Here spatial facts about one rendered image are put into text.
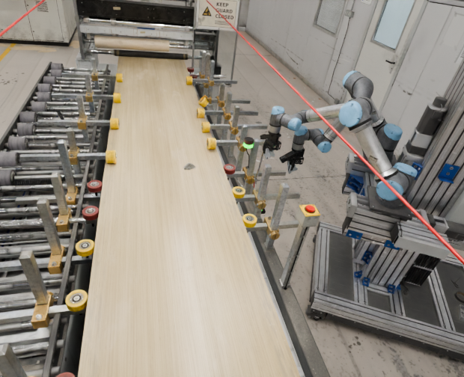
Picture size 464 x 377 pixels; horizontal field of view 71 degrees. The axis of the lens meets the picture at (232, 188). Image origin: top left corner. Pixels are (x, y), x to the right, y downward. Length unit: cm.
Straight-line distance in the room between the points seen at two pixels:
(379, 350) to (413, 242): 96
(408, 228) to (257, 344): 110
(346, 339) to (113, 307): 170
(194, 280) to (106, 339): 40
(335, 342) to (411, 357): 52
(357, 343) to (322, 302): 39
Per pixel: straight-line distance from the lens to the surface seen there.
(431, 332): 266
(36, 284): 146
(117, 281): 150
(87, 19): 414
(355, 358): 257
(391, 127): 236
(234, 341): 135
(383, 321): 252
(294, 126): 194
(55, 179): 176
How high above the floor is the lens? 209
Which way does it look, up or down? 37 degrees down
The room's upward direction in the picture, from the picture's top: 9 degrees clockwise
